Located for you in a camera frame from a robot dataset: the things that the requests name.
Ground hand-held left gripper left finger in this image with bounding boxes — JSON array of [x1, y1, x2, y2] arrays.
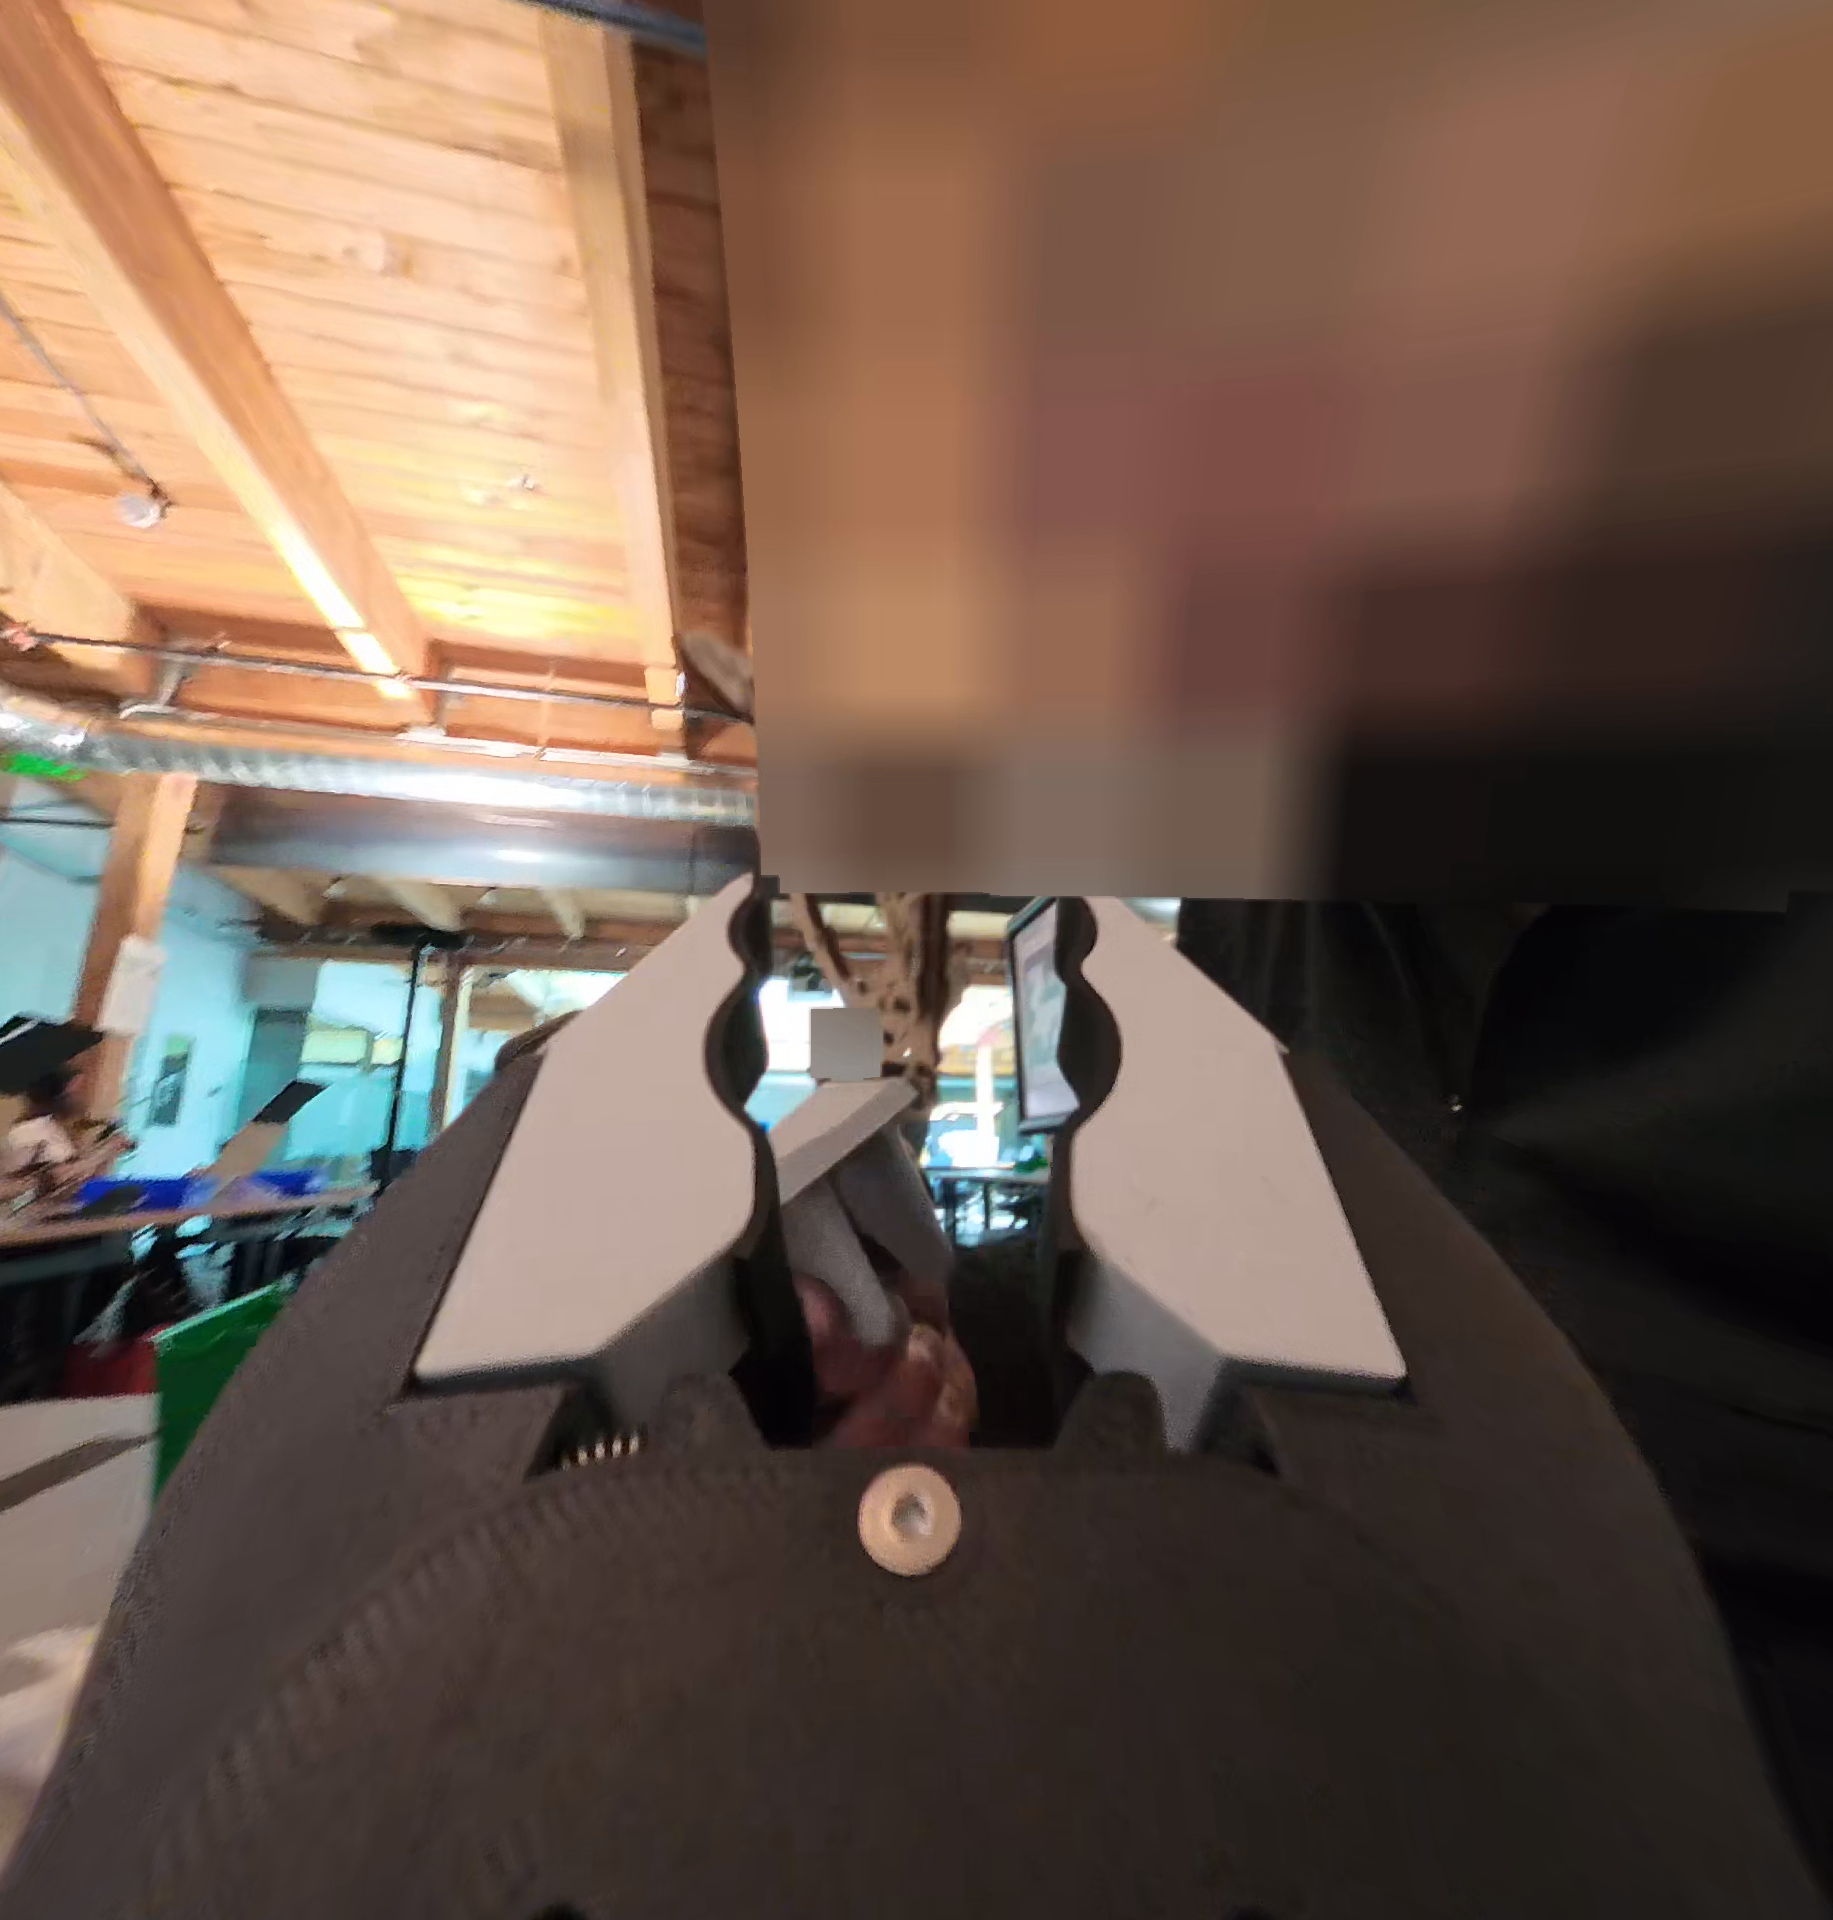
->
[[409, 875, 826, 1470]]

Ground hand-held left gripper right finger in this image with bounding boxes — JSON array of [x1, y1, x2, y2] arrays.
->
[[1055, 897, 1414, 1458]]

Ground person's dark clothing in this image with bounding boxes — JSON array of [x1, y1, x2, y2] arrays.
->
[[1177, 901, 1833, 1920]]

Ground person's right hand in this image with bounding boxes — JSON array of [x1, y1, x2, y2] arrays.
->
[[790, 1276, 983, 1449]]

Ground wooden buggy model assembly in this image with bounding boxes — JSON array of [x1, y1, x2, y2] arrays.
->
[[796, 897, 952, 1085]]

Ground wooden building post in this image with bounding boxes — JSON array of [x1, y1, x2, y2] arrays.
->
[[75, 772, 198, 1052]]

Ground green box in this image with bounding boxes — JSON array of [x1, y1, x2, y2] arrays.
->
[[150, 1288, 306, 1517]]

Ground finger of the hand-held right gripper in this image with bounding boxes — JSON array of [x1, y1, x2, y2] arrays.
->
[[769, 1078, 958, 1341]]

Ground computer monitor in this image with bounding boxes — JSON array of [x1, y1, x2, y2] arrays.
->
[[1005, 899, 1087, 1139]]

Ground silver ventilation duct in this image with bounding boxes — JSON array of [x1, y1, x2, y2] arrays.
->
[[0, 661, 762, 826]]

